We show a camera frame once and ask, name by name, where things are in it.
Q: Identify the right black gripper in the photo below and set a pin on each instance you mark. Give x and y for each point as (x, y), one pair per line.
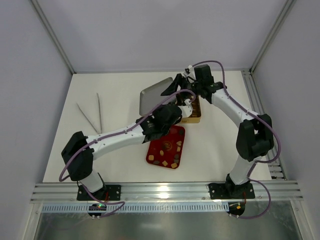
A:
(180, 81)

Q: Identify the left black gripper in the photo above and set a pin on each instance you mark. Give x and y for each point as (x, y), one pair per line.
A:
(173, 113)

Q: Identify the silver tin lid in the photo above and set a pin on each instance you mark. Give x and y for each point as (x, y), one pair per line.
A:
(151, 96)

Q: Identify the metal tongs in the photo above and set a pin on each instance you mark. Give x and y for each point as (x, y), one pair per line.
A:
(91, 111)

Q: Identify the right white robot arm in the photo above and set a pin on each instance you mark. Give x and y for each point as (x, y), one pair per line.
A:
(255, 137)

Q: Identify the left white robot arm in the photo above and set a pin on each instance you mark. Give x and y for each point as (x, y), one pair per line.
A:
(81, 151)

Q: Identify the gold chocolate box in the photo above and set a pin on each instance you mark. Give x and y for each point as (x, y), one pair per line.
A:
(195, 117)

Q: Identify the red tray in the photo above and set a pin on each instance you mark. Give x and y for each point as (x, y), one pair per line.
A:
(168, 148)

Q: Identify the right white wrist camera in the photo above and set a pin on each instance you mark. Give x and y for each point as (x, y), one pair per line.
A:
(189, 72)

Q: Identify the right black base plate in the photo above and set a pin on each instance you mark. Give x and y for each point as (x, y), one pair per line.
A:
(224, 191)

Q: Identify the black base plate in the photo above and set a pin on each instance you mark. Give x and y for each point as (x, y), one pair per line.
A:
(224, 191)
(107, 193)

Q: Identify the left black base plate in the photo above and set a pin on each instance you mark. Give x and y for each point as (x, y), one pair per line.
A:
(107, 193)

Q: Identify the aluminium front rail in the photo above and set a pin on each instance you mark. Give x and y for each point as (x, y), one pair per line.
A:
(166, 197)

